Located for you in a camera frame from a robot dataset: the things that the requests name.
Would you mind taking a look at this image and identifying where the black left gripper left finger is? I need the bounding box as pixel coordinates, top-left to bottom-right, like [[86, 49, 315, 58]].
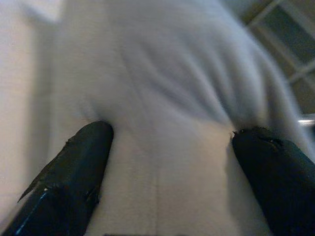
[[0, 120, 114, 236]]

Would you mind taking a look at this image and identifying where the white lattice window frame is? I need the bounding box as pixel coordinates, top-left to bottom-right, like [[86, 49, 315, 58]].
[[236, 0, 315, 118]]

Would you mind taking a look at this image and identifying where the grey square pillow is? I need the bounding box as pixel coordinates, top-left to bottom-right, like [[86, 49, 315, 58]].
[[36, 0, 308, 236]]

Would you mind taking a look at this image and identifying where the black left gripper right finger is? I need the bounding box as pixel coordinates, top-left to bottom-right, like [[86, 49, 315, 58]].
[[230, 126, 315, 236]]

